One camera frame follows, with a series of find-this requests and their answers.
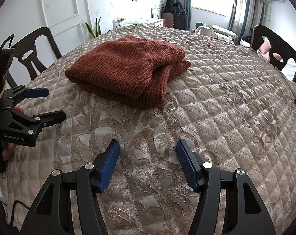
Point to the brown cardboard box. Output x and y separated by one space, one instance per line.
167 19

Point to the picture frame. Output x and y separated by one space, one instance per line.
156 13

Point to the dark wooden chair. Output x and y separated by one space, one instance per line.
49 41
285 46

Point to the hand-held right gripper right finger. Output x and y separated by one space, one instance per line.
187 166

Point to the pink pillow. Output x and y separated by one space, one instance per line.
265 47

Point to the person's left hand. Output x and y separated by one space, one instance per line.
9 151

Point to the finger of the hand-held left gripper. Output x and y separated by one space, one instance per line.
36 93
52 116

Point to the quilted beige table cover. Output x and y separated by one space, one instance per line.
223 117

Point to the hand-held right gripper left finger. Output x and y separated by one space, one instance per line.
108 166

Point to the black backpack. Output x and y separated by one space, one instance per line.
168 6
179 16

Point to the rust knitted sweater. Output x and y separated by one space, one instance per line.
128 66

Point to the black bag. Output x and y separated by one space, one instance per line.
247 37

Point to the green potted plant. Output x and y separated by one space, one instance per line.
97 29

